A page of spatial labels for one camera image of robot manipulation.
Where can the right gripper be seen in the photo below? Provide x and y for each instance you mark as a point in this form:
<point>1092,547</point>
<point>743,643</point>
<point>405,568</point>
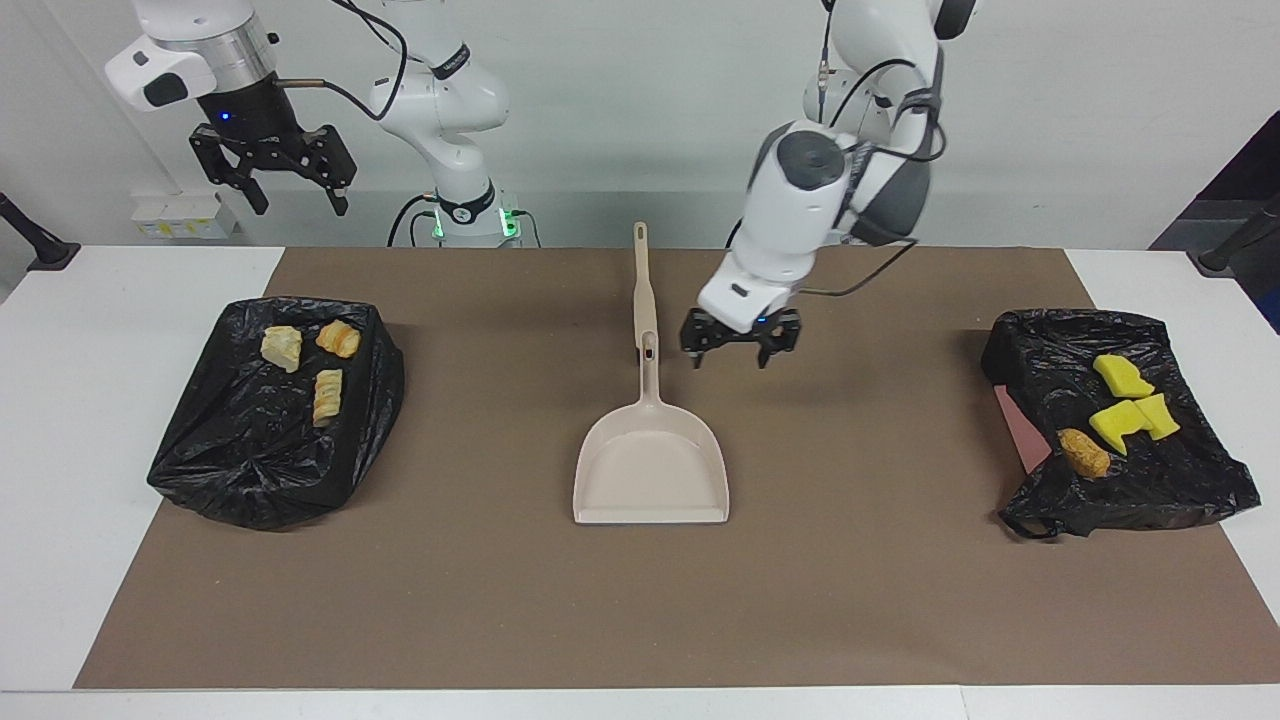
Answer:
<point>250,115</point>

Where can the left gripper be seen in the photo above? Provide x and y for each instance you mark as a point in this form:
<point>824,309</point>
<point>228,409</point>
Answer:
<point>748,335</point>

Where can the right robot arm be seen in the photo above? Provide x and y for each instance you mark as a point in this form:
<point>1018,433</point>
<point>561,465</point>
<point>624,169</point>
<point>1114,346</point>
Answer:
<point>440,100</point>

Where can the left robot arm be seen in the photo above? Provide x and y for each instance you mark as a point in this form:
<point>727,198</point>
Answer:
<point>800,210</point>

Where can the black trash bag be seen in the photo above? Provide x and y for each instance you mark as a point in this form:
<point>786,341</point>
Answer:
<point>260,460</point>
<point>1150,480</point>

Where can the beige plastic dustpan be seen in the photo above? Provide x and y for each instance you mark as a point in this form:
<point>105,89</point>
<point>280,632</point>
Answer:
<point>650,470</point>

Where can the pale bread chunk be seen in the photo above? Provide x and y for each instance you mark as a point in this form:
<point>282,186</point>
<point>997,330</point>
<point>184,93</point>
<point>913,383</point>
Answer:
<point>282,348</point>

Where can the long golden pastry piece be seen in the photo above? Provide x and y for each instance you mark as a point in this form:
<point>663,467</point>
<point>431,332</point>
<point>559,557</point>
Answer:
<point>327,397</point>

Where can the black stand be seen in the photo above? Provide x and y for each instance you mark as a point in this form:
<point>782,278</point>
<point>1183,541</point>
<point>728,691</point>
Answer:
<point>1235,245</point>
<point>40,245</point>

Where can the brown fried croquette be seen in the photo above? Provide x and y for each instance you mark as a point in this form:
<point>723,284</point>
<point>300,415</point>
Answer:
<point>1085,453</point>

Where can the yellow sponge piece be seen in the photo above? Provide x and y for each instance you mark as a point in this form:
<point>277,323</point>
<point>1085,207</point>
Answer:
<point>1160,417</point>
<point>1120,376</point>
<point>1118,425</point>

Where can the white wall socket box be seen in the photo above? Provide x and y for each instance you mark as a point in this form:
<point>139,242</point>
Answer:
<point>185,215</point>

